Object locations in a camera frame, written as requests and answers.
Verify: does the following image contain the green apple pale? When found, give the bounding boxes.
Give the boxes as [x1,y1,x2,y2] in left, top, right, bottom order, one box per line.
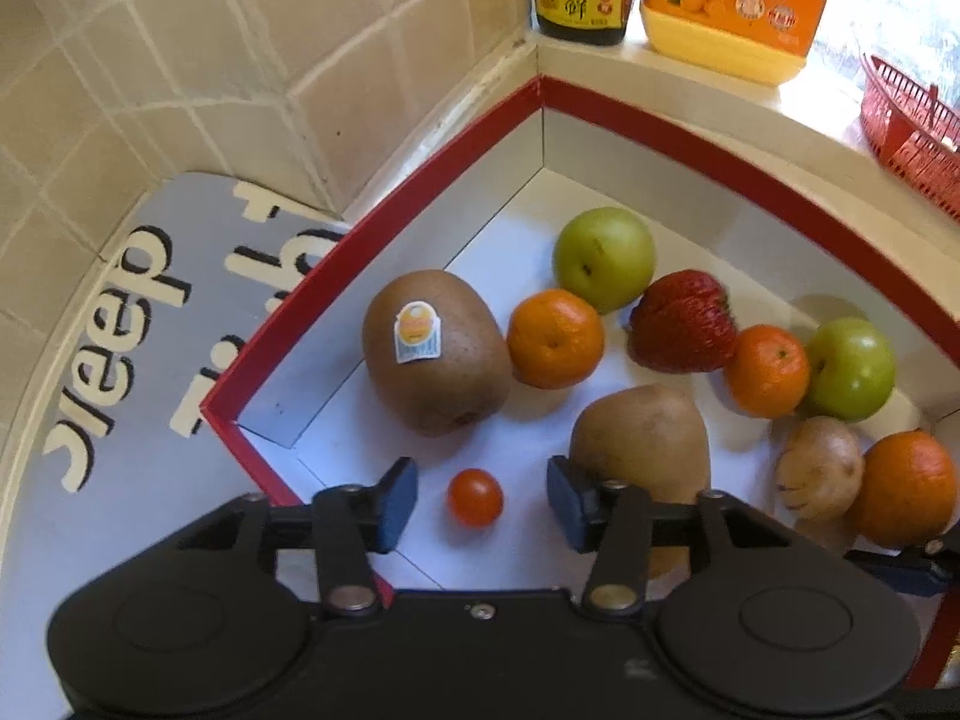
[551,206,656,316]

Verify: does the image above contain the large orange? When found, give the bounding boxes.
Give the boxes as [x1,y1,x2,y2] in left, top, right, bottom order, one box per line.
[846,429,958,550]

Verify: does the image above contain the red strawberry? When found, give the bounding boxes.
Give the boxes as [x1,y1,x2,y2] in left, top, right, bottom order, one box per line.
[630,270,739,374]

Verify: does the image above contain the red white cardboard box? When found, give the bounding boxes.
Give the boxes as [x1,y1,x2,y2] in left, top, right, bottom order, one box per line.
[202,76,958,590]

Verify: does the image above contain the mandarin orange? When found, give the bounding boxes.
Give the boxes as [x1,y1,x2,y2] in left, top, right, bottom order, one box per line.
[506,289,605,390]
[722,325,811,419]

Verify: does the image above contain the kiwi with sticker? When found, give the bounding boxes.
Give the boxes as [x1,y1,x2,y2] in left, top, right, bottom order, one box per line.
[361,270,512,437]

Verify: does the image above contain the yellow detergent jug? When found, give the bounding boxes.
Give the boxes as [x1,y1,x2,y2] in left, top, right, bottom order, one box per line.
[640,0,827,86]

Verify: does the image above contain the small knobby potato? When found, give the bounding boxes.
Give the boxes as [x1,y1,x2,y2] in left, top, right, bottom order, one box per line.
[775,416,866,522]

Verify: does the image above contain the red plastic basket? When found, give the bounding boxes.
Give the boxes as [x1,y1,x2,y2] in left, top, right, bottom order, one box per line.
[861,54,960,220]

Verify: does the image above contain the tiny orange cherry tomato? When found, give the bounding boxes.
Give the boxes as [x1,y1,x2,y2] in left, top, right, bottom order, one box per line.
[448,468,505,528]

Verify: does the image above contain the brown potato large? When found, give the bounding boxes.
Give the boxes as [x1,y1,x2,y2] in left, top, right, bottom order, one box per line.
[568,382,713,579]

